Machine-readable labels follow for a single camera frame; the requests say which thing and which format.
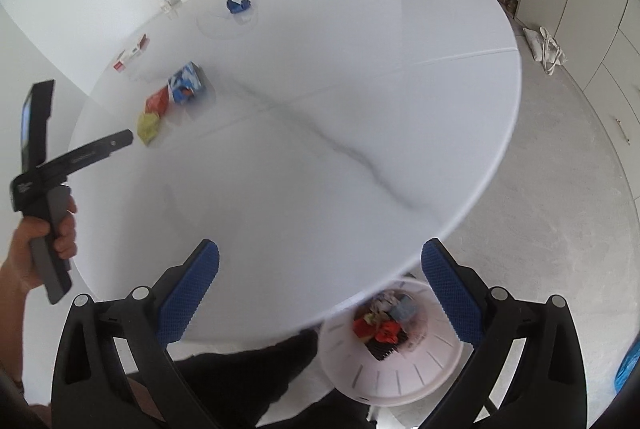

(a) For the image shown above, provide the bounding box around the yellow paper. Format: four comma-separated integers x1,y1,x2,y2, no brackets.
137,112,160,145

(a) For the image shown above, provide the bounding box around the orange snack wrapper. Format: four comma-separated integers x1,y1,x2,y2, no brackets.
144,87,169,117

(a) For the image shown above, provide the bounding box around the blue patterned paper box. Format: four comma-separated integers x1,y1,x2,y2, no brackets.
168,62,204,105

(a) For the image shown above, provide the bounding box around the blue paper ball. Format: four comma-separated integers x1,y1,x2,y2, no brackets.
226,0,252,15

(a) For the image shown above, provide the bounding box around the red paper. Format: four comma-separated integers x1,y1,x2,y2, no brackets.
352,317,401,343

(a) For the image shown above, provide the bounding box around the black foam mesh pad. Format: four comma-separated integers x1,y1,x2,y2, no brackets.
366,331,408,362

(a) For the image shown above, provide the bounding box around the pink white trash bin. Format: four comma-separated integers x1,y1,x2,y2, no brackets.
318,277,463,407

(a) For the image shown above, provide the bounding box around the person's left hand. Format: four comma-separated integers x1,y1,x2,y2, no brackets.
1,197,77,295

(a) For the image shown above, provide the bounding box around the blue plastic bag on floor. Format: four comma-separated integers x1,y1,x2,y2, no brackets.
614,337,640,393

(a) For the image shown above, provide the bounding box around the red white medicine box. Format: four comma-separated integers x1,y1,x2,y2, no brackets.
112,34,149,72

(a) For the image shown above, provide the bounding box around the white tote bag on floor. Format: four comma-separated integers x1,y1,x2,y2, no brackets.
523,26,566,76

